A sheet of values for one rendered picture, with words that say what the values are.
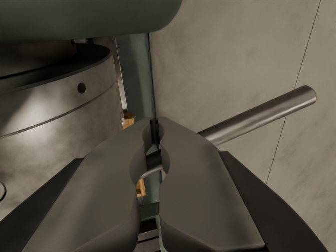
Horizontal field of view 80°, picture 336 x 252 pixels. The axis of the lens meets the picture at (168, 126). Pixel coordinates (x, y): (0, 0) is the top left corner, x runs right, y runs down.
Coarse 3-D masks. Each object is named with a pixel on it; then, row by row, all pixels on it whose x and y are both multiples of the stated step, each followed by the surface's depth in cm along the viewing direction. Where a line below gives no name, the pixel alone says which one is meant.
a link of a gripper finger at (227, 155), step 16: (224, 160) 8; (240, 176) 7; (256, 176) 7; (240, 192) 6; (256, 192) 6; (272, 192) 6; (256, 208) 6; (272, 208) 6; (288, 208) 6; (256, 224) 6; (272, 224) 5; (288, 224) 5; (304, 224) 5; (272, 240) 5; (288, 240) 5; (304, 240) 5
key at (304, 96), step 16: (288, 96) 11; (304, 96) 11; (256, 112) 11; (272, 112) 11; (288, 112) 11; (208, 128) 12; (224, 128) 11; (240, 128) 11; (256, 128) 12; (160, 160) 12; (144, 176) 12
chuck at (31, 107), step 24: (96, 48) 31; (48, 72) 20; (72, 72) 19; (96, 72) 22; (0, 96) 15; (24, 96) 16; (48, 96) 18; (72, 96) 20; (96, 96) 23; (0, 120) 16; (24, 120) 17
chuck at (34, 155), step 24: (48, 120) 19; (72, 120) 20; (96, 120) 23; (120, 120) 30; (0, 144) 16; (24, 144) 18; (48, 144) 19; (72, 144) 21; (96, 144) 24; (0, 168) 17; (24, 168) 18; (48, 168) 20; (24, 192) 19; (0, 216) 19
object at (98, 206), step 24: (144, 120) 11; (120, 144) 9; (144, 144) 11; (96, 168) 8; (120, 168) 8; (144, 168) 10; (72, 192) 7; (96, 192) 7; (120, 192) 7; (48, 216) 6; (72, 216) 6; (96, 216) 6; (120, 216) 6; (48, 240) 5; (72, 240) 5; (96, 240) 5; (120, 240) 6
